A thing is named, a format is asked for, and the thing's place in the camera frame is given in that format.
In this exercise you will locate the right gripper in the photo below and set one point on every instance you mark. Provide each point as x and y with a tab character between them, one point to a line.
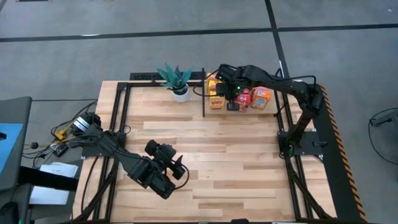
230	82

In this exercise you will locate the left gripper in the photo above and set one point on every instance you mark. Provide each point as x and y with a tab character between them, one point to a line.
161	154

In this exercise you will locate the red Froot Loops cereal box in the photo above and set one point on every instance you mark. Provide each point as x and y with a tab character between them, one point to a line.
244	100

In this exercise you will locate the orange Mini-Wheats cereal box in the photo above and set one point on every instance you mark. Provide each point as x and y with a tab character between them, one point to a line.
260	99

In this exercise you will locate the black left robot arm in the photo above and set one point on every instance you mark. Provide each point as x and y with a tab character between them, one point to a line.
136	168

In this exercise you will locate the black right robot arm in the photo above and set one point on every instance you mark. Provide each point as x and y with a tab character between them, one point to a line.
280	81

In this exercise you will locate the black-framed wooden shelf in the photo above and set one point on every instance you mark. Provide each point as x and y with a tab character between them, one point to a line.
214	112

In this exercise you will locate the green plant in white pot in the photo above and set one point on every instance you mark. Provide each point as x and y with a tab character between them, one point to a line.
181	95

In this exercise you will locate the black perforated panel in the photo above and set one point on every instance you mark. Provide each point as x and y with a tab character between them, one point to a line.
143	76

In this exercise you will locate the small black box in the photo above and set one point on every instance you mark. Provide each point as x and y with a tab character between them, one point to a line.
60	150

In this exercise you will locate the white paper sheet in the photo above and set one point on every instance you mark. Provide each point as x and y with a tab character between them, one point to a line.
49	196
59	169

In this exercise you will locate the black mat with hazard stripes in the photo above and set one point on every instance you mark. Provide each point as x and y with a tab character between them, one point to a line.
335	186

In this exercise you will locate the black bar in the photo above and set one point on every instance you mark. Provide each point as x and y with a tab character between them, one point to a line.
46	180

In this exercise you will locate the black round knob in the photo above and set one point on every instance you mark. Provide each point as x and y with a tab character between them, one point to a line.
34	145

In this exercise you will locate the grey cart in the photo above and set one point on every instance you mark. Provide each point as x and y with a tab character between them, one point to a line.
18	109

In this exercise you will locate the blue panel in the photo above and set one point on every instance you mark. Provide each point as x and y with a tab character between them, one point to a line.
9	140

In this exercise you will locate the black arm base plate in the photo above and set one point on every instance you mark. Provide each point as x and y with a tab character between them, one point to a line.
93	152
311	149

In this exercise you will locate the black aluminium rig frame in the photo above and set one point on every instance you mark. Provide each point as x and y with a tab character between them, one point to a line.
143	84

